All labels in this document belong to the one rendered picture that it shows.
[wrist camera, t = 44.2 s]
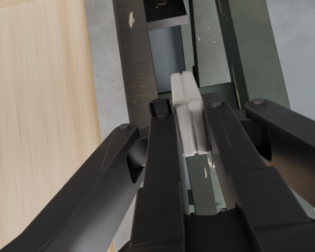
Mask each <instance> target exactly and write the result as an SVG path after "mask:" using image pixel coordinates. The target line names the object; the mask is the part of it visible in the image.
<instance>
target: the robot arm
mask: <svg viewBox="0 0 315 252"><path fill-rule="evenodd" d="M170 79H171V92H172V99H171V98H169V97H163V98H157V99H154V100H151V101H150V102H148V104H147V106H148V111H149V115H150V125H149V126H147V127H144V128H141V129H139V128H138V125H137V124H135V123H123V124H121V125H119V126H118V127H116V128H115V129H113V131H112V132H111V133H110V134H109V135H108V136H107V137H106V138H105V140H104V141H103V142H102V143H101V144H100V145H99V146H98V147H97V149H96V150H95V151H94V152H93V153H92V154H91V155H90V156H89V158H88V159H87V160H86V161H85V162H84V163H83V164H82V165H81V167H80V168H79V169H78V170H77V171H76V172H75V173H74V174H73V176H72V177H71V178H70V179H69V180H68V181H67V182H66V183H65V185H64V186H63V187H62V188H61V189H60V190H59V191H58V192H57V194H56V195H55V196H54V197H53V198H52V199H51V200H50V201H49V203H48V204H47V205H46V206H45V207H44V208H43V209H42V210H41V212H40V213H39V214H38V215H37V216H36V217H35V218H34V219H33V221H32V222H31V223H30V224H29V225H28V226H27V227H26V228H25V230H24V231H23V232H22V233H21V234H20V235H18V236H17V237H16V238H15V239H13V240H12V241H11V242H9V243H8V244H7V245H5V246H4V247H3V248H1V249H0V252H107V251H108V249H109V247H110V245H111V243H112V241H113V239H114V237H115V235H116V233H117V231H118V229H119V227H120V225H121V223H122V221H123V219H124V217H125V215H126V213H127V211H128V209H129V208H130V206H131V204H132V202H133V200H134V198H135V196H136V200H135V207H134V214H133V221H132V228H131V235H130V240H129V241H128V242H127V243H126V244H125V245H124V246H123V247H122V248H121V249H120V250H119V251H118V252H315V219H312V218H310V217H308V215H307V214H306V212H305V211H304V209H303V208H302V206H301V205H300V203H299V202H298V200H297V199H296V197H295V195H294V194H293V192H292V191H291V189H292V190H294V191H295V192H296V193H297V194H298V195H300V196H301V197H302V198H303V199H304V200H305V201H307V202H308V203H309V204H310V205H311V206H312V207H314V208H315V121H314V120H312V119H310V118H308V117H306V116H304V115H301V114H299V113H297V112H295V111H293V110H291V109H288V108H286V107H284V106H282V105H280V104H278V103H276V102H273V101H271V100H268V99H263V98H257V99H254V100H251V101H248V102H247V103H245V105H244V106H245V110H232V108H231V106H230V105H229V104H228V103H227V102H223V100H222V98H221V96H220V95H219V94H218V93H216V92H211V93H205V94H200V92H199V89H198V86H197V84H196V81H195V78H194V76H193V73H192V71H190V70H187V71H183V72H182V73H179V72H177V73H172V75H171V76H170ZM209 151H210V154H211V160H212V165H214V167H215V170H216V174H217V177H218V180H219V184H220V187H221V191H222V194H223V198H224V201H225V204H226V208H227V211H224V212H221V213H218V214H215V215H190V207H189V199H188V191H187V183H186V175H185V167H184V159H183V156H184V157H190V156H194V155H195V154H196V153H198V155H202V154H208V153H209ZM142 182H143V187H140V186H141V184H142ZM289 187H290V188H291V189H290V188H289Z"/></svg>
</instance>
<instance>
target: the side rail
mask: <svg viewBox="0 0 315 252"><path fill-rule="evenodd" d="M215 4H216V9H217V14H218V19H219V24H220V29H221V34H222V39H223V44H224V49H225V54H226V59H227V64H228V69H229V74H230V79H231V82H233V85H234V90H235V94H236V99H237V104H238V109H239V110H245V103H247V102H249V101H252V100H255V99H266V100H270V101H273V102H275V103H277V104H279V105H281V106H284V107H286V108H288V109H290V110H291V106H290V102H289V98H288V93H287V89H286V85H285V81H284V76H283V72H282V68H281V63H280V59H279V55H278V50H277V46H276V42H275V37H274V33H273V29H272V25H271V20H270V16H269V12H268V7H267V3H266V0H215ZM289 188H290V187H289ZM290 190H291V191H292V193H293V194H294V196H295V197H296V199H297V200H298V202H299V203H300V205H301V206H302V208H303V209H304V211H305V212H306V214H307V216H308V217H310V218H312V219H314V220H315V210H314V207H313V206H311V205H310V204H309V203H308V202H307V201H306V200H304V199H303V198H302V197H301V196H300V195H298V194H297V193H296V192H295V191H294V190H293V189H291V188H290Z"/></svg>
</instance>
